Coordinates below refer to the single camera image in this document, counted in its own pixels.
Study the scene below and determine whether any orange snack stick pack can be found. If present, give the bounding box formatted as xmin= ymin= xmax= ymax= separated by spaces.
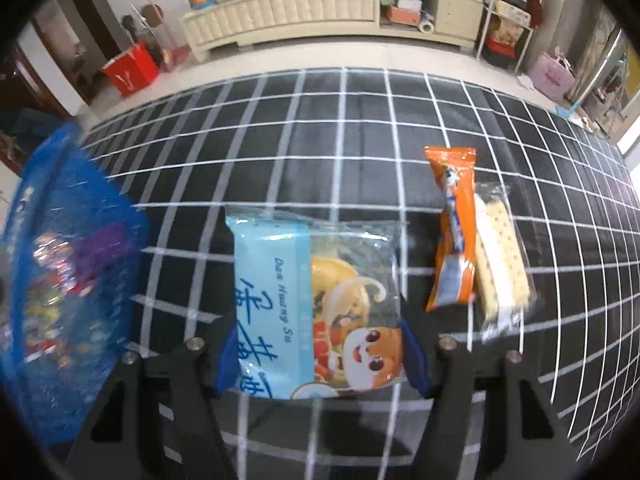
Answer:
xmin=424 ymin=146 xmax=476 ymax=311

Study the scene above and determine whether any light blue pastry pack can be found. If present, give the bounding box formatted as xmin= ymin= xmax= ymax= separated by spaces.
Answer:
xmin=226 ymin=206 xmax=404 ymax=401

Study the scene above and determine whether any clear cream cracker pack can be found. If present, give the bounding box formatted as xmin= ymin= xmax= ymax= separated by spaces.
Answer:
xmin=474 ymin=182 xmax=537 ymax=341

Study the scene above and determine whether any blue plastic basket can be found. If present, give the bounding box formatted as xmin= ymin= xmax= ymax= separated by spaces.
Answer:
xmin=1 ymin=122 xmax=149 ymax=448

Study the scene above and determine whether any black white grid tablecloth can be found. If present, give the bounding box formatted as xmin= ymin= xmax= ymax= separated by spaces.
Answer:
xmin=84 ymin=67 xmax=639 ymax=467

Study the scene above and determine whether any red paper bag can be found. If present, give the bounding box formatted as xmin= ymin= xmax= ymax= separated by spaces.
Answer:
xmin=101 ymin=42 xmax=160 ymax=98

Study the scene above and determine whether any pink gift bag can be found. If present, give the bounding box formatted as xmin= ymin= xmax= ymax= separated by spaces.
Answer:
xmin=527 ymin=48 xmax=575 ymax=102

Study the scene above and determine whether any cream tv cabinet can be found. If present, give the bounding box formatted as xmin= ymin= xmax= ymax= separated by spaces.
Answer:
xmin=181 ymin=0 xmax=484 ymax=61

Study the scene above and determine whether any white metal shelf rack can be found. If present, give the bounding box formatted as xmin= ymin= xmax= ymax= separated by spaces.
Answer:
xmin=475 ymin=0 xmax=544 ymax=73

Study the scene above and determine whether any blue handled mop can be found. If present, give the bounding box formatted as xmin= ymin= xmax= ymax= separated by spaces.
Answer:
xmin=555 ymin=26 xmax=623 ymax=119

